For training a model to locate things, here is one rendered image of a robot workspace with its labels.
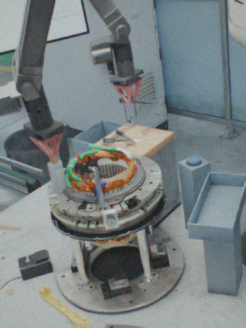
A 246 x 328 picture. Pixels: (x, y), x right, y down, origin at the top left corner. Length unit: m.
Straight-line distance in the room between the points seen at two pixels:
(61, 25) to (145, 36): 1.54
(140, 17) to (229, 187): 2.47
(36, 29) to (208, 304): 0.84
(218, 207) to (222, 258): 0.13
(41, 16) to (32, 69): 0.14
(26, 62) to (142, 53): 2.70
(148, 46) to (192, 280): 2.58
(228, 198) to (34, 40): 0.65
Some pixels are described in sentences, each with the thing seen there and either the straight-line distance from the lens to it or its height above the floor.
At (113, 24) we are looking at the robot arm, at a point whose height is 1.45.
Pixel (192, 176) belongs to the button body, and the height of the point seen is 1.01.
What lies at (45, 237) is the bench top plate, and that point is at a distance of 1.79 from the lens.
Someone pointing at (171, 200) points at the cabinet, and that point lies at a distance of 1.77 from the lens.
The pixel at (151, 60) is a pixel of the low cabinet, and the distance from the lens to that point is 3.89.
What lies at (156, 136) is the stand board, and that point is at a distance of 1.67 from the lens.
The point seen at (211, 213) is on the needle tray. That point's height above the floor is 1.02.
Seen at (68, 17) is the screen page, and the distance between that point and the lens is 2.36.
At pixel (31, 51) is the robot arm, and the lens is 1.13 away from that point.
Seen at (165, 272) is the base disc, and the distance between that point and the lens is 1.51.
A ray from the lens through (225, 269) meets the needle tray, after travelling 1.40.
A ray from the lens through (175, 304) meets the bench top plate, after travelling 1.44.
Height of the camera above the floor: 1.79
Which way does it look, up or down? 28 degrees down
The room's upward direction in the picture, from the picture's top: 10 degrees counter-clockwise
